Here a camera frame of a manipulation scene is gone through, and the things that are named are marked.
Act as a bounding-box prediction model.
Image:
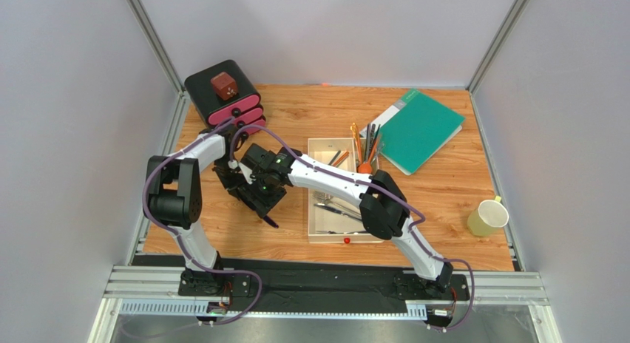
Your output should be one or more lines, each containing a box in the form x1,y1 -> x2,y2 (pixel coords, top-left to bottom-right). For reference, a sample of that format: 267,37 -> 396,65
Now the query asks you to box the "blue serrated knife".
263,215 -> 279,228

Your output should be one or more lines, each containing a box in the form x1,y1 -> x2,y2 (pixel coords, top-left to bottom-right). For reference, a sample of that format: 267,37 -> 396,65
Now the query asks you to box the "blue-grey chopstick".
328,150 -> 341,166

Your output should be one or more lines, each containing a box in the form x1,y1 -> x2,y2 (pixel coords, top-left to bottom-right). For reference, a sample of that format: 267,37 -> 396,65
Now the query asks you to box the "orange chopstick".
332,151 -> 349,167

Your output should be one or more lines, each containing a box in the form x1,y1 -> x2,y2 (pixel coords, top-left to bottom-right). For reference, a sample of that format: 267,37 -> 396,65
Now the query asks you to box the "silver table knife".
314,203 -> 362,222

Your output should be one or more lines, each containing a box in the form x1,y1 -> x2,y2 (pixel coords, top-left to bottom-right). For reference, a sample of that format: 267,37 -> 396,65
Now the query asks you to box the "gold ornate spoon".
350,123 -> 363,166

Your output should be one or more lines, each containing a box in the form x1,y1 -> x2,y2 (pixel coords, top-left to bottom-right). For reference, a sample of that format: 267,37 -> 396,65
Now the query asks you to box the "black spoon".
365,123 -> 374,161

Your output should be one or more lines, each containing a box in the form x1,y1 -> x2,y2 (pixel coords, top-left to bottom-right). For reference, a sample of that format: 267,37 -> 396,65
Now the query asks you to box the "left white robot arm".
142,120 -> 245,287

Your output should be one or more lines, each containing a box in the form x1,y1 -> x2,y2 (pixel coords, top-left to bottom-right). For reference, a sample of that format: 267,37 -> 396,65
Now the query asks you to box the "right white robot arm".
238,144 -> 453,292

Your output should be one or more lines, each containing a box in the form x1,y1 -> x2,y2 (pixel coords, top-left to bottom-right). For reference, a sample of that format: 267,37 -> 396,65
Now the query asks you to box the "black pink drawer box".
184,59 -> 266,129

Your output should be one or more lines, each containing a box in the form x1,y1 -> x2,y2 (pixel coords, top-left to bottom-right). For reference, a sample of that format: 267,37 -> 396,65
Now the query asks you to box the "brown cube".
210,72 -> 239,101

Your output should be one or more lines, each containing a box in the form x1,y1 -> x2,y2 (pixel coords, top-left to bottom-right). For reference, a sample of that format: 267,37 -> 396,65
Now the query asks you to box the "silver fork diagonal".
312,191 -> 361,217

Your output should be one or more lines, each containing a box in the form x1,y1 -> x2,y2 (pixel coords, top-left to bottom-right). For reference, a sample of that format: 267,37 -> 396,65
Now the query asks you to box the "white divided utensil tray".
308,138 -> 381,245

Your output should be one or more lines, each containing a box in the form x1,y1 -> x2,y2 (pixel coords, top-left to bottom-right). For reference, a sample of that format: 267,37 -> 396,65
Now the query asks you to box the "silver fork front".
315,230 -> 369,234

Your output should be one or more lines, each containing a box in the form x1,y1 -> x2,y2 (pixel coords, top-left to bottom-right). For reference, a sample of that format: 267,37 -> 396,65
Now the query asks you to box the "green notebook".
369,89 -> 465,175

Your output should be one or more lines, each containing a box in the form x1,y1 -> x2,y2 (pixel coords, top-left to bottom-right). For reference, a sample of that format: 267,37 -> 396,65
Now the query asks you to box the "yellow-green mug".
467,195 -> 509,237

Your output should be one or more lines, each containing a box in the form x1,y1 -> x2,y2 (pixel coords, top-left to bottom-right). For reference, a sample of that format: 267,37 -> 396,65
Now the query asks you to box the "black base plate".
132,254 -> 471,314

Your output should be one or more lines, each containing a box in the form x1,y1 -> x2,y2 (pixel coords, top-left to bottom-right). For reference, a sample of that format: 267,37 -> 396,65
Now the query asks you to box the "aluminium frame rail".
89,256 -> 561,342

